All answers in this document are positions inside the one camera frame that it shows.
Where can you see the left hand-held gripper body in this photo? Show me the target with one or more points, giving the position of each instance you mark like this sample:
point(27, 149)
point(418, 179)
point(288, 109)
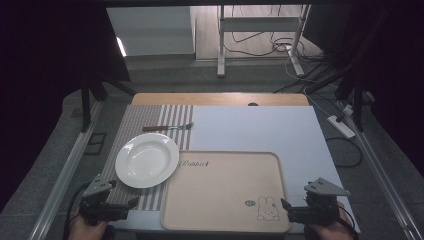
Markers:
point(96, 208)

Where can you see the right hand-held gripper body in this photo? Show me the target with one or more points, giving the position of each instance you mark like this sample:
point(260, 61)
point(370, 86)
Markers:
point(316, 211)

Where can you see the person's left hand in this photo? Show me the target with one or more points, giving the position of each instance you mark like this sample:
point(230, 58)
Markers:
point(88, 231)

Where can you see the person's right hand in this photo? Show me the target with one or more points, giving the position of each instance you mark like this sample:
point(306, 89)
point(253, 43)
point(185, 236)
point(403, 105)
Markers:
point(333, 232)

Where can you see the white round plate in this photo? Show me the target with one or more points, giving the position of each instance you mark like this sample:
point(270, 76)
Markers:
point(146, 160)

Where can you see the beige tray with rabbit print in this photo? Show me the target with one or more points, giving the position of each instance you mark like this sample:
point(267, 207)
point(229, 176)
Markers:
point(220, 191)

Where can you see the grey striped placemat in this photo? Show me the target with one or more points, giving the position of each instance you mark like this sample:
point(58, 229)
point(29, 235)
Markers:
point(138, 120)

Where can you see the white board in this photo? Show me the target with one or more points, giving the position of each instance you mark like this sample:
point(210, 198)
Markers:
point(256, 130)

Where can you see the black metal stand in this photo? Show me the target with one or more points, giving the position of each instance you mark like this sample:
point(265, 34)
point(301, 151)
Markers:
point(86, 103)
point(358, 106)

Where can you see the white power strip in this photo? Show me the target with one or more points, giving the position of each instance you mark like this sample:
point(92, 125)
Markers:
point(340, 126)

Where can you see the wooden table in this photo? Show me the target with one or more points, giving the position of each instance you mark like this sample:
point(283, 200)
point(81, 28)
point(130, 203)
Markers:
point(200, 99)

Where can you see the black floor frame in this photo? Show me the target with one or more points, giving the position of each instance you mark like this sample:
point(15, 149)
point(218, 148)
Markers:
point(96, 144)

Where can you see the aluminium rail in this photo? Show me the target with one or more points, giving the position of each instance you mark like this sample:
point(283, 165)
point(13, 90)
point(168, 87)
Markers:
point(383, 176)
point(63, 180)

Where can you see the white desk frame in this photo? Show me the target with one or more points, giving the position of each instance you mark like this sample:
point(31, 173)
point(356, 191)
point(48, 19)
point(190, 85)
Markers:
point(256, 24)

